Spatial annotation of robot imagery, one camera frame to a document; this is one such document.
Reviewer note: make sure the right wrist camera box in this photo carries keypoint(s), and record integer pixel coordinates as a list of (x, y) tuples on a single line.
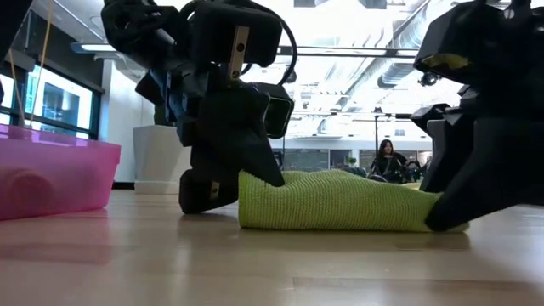
[(459, 38)]

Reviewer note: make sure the black ceiling spotlight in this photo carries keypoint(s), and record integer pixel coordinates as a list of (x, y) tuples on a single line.
[(428, 79)]

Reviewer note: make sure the small background plant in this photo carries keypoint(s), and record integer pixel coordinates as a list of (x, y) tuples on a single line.
[(352, 161)]

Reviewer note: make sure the black background stand frame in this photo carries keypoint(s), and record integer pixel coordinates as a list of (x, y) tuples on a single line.
[(376, 132)]

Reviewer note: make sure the black overhead camera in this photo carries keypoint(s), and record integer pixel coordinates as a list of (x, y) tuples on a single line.
[(290, 77)]

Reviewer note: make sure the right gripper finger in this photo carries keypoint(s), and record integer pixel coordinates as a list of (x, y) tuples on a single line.
[(446, 149), (497, 170)]

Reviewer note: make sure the black framed window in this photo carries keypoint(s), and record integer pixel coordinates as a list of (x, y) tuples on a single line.
[(59, 106)]

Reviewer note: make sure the white hexagonal planter pot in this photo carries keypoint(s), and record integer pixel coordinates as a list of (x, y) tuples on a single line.
[(157, 157)]

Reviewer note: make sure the pink plastic basket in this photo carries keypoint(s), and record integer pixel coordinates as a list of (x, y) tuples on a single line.
[(76, 170)]

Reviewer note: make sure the person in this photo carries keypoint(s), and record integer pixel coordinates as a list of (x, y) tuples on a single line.
[(389, 163)]

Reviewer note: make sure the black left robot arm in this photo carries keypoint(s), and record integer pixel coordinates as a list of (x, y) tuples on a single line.
[(149, 30)]

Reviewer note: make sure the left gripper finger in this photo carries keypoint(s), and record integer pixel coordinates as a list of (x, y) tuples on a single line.
[(234, 136), (200, 191)]

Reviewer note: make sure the overhead rig light bar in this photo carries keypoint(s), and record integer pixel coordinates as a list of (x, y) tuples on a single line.
[(348, 52)]

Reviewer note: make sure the lime green microfiber towel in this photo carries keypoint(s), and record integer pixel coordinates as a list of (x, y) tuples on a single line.
[(340, 200)]

